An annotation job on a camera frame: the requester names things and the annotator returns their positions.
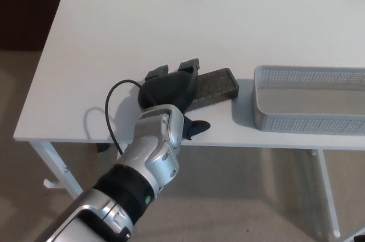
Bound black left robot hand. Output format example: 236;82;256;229
137;58;212;142

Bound dark grey whiteboard eraser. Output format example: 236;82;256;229
189;67;240;111

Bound white desk with metal legs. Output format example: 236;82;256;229
13;0;365;239

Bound grey perforated plastic container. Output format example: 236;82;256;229
253;64;365;135

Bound white desk leg hook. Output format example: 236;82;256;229
43;179;62;189

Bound dark brown wooden door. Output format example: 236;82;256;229
0;0;61;51

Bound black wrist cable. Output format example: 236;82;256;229
104;80;143;156

